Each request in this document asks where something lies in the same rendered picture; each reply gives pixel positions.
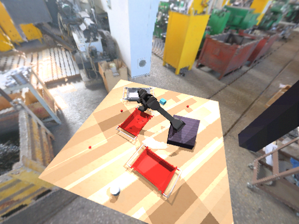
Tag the red plastic tray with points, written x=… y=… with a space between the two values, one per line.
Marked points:
x=137 y=125

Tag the small teal block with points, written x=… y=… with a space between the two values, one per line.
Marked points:
x=162 y=101

